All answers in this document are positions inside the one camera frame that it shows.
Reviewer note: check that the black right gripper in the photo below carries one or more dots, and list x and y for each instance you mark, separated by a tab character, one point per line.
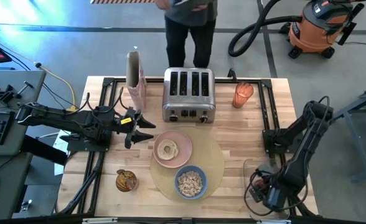
260	186

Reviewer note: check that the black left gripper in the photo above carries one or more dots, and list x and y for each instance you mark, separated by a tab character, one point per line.
133	124

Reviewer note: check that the bagel half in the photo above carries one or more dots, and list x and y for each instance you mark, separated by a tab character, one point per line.
162	152

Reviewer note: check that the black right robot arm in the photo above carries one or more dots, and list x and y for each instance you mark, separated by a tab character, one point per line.
298	168

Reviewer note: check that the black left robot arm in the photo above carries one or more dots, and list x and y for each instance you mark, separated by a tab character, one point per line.
77	119

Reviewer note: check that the clear plastic container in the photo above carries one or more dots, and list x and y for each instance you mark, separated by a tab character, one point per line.
251	165

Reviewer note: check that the pink plate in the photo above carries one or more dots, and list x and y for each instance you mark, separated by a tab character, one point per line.
183	141

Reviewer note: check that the silver four-slot toaster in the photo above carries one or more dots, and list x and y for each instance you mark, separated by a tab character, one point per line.
189	107

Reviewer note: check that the amber glass jar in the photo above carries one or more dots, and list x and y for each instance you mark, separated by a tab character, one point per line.
126	180

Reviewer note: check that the round woven straw placemat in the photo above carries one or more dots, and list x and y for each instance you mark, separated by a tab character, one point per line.
212	155

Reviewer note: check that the blue bowl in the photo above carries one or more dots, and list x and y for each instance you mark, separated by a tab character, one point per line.
178	186

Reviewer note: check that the cereal rings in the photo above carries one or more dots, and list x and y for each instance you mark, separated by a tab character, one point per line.
190	183

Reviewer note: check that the white paper sheet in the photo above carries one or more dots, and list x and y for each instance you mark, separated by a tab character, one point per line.
60	146

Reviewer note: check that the orange ribbed tumbler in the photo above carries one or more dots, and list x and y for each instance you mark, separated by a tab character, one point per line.
242	95

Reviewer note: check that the blue-grey metal stand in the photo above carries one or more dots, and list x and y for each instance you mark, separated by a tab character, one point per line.
357	146

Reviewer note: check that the person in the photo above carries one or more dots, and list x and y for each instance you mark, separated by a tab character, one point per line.
186	34

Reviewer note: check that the grey desk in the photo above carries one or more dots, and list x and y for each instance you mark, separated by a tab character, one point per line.
30	81

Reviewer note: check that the black clamp tool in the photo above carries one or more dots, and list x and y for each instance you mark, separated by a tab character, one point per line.
12	93

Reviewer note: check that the orange shop vacuum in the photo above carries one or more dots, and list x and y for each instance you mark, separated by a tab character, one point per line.
317	28

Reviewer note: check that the black metal table frame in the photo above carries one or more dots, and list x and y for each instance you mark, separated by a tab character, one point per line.
91	186

